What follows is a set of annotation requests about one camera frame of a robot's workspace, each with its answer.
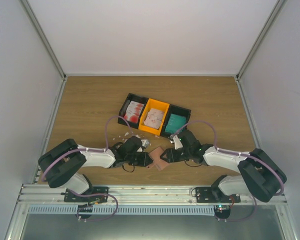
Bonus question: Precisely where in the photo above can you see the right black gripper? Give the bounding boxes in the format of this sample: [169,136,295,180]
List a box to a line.
[160,147,192,164]

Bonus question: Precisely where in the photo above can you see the pink card holder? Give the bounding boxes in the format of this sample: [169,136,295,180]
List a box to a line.
[146,146,169,171]

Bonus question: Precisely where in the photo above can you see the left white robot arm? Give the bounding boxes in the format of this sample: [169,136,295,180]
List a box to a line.
[38,136,153,202]

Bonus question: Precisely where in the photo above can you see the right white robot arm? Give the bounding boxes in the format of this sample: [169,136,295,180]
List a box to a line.
[160,129,287,203]

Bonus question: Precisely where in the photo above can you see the teal cards stack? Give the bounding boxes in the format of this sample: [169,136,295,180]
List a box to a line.
[164,113,187,134]

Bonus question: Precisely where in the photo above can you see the white cards in orange bin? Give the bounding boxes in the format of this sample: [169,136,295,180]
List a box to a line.
[143,108,164,130]

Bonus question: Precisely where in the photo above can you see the black right card bin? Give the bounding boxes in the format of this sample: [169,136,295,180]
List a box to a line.
[160,104,191,138]

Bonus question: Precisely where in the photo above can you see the black card bin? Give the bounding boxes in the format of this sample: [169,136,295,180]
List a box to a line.
[118,93,149,129]
[160,104,191,138]

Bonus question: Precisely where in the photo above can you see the red white cards stack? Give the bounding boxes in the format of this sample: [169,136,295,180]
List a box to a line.
[123,101,144,124]

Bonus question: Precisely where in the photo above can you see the black left card bin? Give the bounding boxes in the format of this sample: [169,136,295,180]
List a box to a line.
[118,93,149,129]

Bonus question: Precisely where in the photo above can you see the orange middle card bin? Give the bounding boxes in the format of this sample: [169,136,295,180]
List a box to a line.
[138,98,170,136]

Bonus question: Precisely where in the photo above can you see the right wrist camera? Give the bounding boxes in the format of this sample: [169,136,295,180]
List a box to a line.
[170,135,183,150]

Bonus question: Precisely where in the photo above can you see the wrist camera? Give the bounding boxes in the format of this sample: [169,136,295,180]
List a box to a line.
[141,138,151,149]
[170,135,183,150]

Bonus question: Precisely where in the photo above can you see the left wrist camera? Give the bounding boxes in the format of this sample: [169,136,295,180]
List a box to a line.
[141,138,151,149]

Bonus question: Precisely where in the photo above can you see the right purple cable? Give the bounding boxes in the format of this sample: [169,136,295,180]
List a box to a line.
[169,120,286,222]

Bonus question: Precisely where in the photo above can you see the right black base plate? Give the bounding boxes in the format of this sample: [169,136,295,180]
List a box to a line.
[192,186,241,221]

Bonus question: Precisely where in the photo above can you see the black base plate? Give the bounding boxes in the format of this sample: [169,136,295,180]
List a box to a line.
[192,186,241,221]
[63,186,111,221]

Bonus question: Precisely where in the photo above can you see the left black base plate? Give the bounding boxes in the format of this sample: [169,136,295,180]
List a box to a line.
[63,186,111,221]

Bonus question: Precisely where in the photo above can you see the aluminium front rail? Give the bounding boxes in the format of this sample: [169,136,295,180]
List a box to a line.
[17,183,288,205]

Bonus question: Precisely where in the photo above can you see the grey slotted cable duct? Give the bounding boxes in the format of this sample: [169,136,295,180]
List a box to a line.
[28,204,215,216]

